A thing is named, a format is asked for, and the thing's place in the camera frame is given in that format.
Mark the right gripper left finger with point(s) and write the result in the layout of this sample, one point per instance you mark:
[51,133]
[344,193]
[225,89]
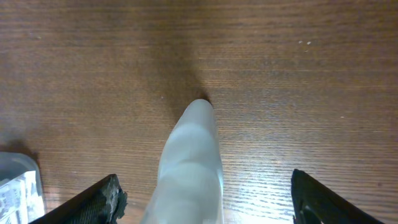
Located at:
[102,203]

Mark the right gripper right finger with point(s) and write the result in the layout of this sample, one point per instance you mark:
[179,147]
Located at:
[315,203]

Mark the white spray bottle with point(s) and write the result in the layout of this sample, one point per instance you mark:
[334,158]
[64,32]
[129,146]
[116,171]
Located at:
[190,175]

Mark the clear plastic container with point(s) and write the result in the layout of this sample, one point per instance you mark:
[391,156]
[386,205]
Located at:
[21,189]

